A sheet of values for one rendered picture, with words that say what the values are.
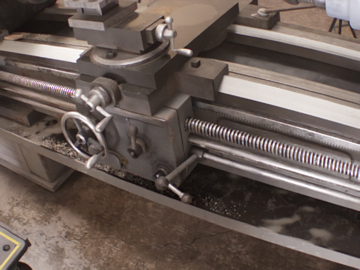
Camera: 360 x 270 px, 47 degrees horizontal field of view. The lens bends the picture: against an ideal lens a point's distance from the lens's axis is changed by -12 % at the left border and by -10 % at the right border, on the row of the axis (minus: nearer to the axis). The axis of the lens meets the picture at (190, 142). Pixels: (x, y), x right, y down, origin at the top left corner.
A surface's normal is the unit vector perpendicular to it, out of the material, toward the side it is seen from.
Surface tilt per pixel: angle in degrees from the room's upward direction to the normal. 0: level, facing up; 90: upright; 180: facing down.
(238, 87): 36
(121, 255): 0
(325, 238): 0
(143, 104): 90
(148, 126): 90
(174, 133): 90
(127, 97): 90
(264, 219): 0
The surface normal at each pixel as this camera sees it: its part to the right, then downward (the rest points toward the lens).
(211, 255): -0.12, -0.75
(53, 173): 0.86, 0.25
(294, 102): -0.40, -0.26
